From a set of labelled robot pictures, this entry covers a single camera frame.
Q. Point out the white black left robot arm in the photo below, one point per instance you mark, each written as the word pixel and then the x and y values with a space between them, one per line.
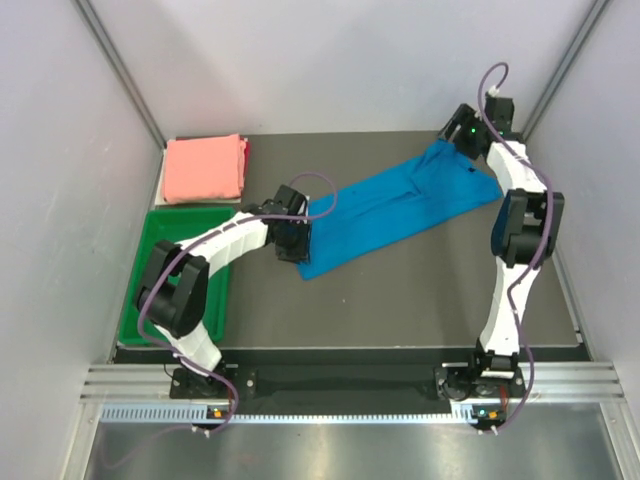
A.
pixel 172 293

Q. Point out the folded magenta t shirt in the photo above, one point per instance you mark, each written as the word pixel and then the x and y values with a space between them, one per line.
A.
pixel 246 148

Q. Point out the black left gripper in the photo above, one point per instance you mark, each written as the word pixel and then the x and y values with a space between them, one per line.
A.
pixel 300 251

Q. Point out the folded pink t shirt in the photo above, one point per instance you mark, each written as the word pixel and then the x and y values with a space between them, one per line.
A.
pixel 203 168

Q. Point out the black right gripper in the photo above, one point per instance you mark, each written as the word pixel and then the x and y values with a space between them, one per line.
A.
pixel 463 117

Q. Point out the green plastic tray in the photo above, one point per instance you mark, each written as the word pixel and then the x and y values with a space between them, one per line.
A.
pixel 175 225

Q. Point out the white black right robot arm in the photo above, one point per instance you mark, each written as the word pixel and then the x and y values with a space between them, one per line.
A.
pixel 522 239

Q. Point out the blue t shirt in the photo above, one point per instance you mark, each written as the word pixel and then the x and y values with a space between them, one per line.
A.
pixel 402 201

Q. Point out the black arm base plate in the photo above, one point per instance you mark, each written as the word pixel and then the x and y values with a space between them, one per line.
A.
pixel 341 390

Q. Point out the aluminium frame rail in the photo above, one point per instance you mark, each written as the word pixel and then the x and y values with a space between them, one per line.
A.
pixel 554 382

